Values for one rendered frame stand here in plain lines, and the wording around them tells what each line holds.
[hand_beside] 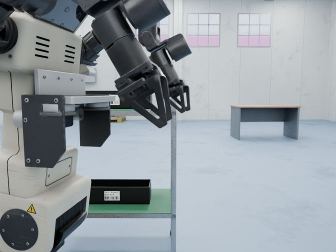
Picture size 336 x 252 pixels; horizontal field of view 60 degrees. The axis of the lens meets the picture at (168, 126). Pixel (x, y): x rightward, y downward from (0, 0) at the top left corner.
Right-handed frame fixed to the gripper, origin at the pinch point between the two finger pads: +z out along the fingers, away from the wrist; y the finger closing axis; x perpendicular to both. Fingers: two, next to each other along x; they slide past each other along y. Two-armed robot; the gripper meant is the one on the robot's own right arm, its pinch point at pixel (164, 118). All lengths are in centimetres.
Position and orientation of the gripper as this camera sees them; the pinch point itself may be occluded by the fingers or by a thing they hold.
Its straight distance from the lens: 50.1
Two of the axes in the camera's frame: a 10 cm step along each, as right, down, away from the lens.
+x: -8.6, 4.9, 1.4
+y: 1.0, -1.2, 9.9
